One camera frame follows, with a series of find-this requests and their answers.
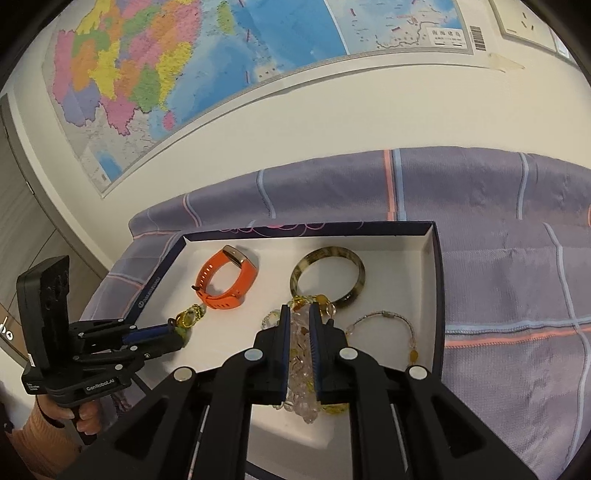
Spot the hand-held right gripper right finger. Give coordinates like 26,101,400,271
308,304,539,480

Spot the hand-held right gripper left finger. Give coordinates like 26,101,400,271
58,305,293,480

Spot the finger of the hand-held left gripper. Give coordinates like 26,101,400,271
69,318,175,352
76,333,185,373

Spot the clear crystal bead bracelet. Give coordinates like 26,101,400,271
261,307,324,423

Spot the yellow amber chip bracelet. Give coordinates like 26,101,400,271
166,302,208,344

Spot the yellow round bead bracelet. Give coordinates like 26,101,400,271
290,295,338,320

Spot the orange smart band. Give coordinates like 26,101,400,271
191,244,259,311

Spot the tortoiseshell bangle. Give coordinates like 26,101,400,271
289,247,365,309

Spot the thin pale bead bracelet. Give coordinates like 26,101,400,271
346,311,420,370

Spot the dark blue jewelry box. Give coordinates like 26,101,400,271
122,220,446,462

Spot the person's left forearm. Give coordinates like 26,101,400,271
0,406,88,480

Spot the person's left hand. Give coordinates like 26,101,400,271
36,397,108,446

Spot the purple plaid blanket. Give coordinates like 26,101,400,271
76,147,591,480

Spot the clear tape strip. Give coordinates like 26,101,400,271
485,52,526,72

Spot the colourful wall map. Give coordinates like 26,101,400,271
41,0,490,199

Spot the white wall socket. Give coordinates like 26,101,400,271
551,28,572,59
489,0,555,49

